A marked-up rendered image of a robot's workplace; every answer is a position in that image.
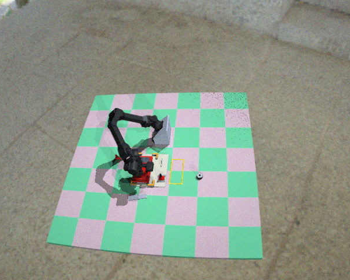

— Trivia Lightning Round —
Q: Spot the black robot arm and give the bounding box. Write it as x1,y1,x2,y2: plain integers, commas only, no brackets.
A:
107,108,163,177

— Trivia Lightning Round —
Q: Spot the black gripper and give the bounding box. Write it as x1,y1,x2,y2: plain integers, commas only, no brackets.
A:
123,160,154,174

